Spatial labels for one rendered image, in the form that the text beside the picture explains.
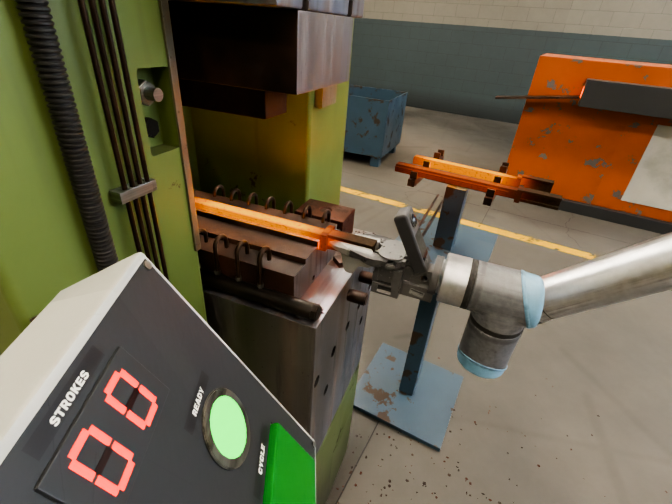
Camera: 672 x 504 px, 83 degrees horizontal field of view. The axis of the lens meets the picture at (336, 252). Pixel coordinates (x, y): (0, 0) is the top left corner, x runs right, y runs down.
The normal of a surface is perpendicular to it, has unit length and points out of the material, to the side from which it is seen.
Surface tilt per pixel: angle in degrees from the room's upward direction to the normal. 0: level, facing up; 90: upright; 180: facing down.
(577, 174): 90
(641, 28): 90
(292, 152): 90
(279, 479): 60
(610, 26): 90
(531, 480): 0
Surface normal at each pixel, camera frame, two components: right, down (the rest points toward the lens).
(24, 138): 0.93, 0.25
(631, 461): 0.07, -0.85
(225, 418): 0.88, -0.44
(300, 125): -0.36, 0.46
